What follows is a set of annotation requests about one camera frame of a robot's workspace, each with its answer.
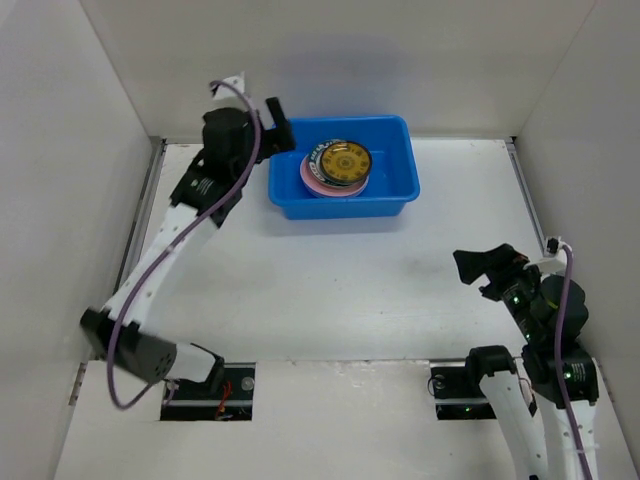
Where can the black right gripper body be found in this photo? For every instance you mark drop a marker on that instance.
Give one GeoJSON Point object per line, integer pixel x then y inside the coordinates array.
{"type": "Point", "coordinates": [495, 273]}

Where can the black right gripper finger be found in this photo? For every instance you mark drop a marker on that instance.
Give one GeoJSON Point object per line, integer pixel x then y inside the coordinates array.
{"type": "Point", "coordinates": [471, 265]}
{"type": "Point", "coordinates": [493, 290]}

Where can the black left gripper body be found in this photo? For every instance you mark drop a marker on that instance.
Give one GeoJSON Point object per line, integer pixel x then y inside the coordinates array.
{"type": "Point", "coordinates": [246, 157]}

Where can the green rimmed white plate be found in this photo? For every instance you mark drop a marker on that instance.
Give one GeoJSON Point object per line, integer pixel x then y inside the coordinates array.
{"type": "Point", "coordinates": [313, 163]}

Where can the pink plastic plate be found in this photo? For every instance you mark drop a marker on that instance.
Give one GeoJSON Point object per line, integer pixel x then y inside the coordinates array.
{"type": "Point", "coordinates": [322, 190]}

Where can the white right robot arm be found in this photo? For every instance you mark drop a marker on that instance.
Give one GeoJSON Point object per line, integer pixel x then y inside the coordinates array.
{"type": "Point", "coordinates": [546, 405]}

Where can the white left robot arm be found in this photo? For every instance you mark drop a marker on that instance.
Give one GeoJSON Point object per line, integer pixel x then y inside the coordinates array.
{"type": "Point", "coordinates": [125, 331]}

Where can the blue plastic bin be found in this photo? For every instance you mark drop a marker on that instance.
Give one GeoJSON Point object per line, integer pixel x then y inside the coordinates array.
{"type": "Point", "coordinates": [393, 181]}

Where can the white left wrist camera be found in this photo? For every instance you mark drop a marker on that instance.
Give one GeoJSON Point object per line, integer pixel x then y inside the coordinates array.
{"type": "Point", "coordinates": [230, 87]}

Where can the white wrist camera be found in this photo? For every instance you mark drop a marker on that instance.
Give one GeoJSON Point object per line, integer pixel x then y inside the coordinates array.
{"type": "Point", "coordinates": [230, 87]}
{"type": "Point", "coordinates": [554, 259]}

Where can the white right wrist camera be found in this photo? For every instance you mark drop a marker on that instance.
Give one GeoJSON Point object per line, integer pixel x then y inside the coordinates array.
{"type": "Point", "coordinates": [554, 259]}

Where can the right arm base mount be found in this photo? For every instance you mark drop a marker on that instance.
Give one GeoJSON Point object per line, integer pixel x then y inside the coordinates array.
{"type": "Point", "coordinates": [456, 397]}

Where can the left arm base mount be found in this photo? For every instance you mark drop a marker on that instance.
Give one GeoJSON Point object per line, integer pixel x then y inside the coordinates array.
{"type": "Point", "coordinates": [231, 401]}

